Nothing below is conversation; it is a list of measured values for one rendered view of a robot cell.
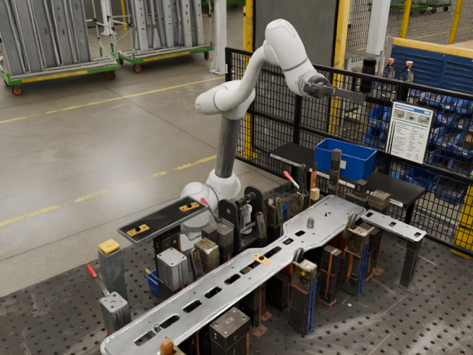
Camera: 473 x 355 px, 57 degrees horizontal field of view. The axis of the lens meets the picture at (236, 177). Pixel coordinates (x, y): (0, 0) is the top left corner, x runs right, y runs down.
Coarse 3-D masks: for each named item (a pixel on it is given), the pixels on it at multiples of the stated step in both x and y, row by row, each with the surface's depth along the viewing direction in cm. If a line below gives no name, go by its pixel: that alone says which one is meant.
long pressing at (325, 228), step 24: (312, 216) 211; (336, 216) 210; (312, 240) 193; (240, 264) 179; (288, 264) 180; (192, 288) 167; (240, 288) 166; (168, 312) 156; (192, 312) 156; (216, 312) 156; (120, 336) 146; (168, 336) 146
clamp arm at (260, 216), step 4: (260, 212) 195; (256, 216) 194; (260, 216) 195; (256, 220) 195; (260, 220) 195; (256, 224) 196; (260, 224) 196; (264, 224) 198; (256, 228) 197; (260, 228) 196; (264, 228) 198; (260, 232) 197; (264, 232) 198; (260, 236) 197
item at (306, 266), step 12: (300, 264) 172; (312, 264) 172; (300, 276) 174; (312, 276) 171; (300, 288) 176; (312, 288) 175; (300, 300) 179; (300, 312) 181; (288, 324) 189; (300, 324) 183; (312, 324) 185
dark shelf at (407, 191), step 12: (288, 144) 280; (276, 156) 267; (288, 156) 264; (300, 156) 264; (312, 156) 264; (348, 180) 236; (372, 180) 236; (384, 180) 236; (396, 180) 236; (396, 192) 225; (408, 192) 224; (420, 192) 225; (396, 204) 219; (408, 204) 216
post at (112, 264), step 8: (120, 248) 166; (104, 256) 162; (112, 256) 163; (120, 256) 166; (104, 264) 165; (112, 264) 164; (120, 264) 167; (104, 272) 168; (112, 272) 166; (120, 272) 169; (112, 280) 168; (120, 280) 171; (112, 288) 169; (120, 288) 172; (128, 304) 178
